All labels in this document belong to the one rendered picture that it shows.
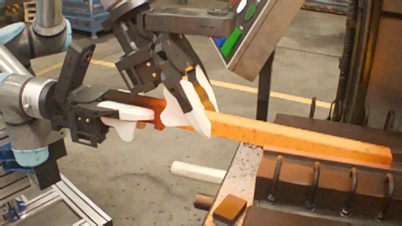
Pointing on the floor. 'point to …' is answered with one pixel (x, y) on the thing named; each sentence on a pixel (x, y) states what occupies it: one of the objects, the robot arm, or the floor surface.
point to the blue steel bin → (85, 15)
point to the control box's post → (264, 92)
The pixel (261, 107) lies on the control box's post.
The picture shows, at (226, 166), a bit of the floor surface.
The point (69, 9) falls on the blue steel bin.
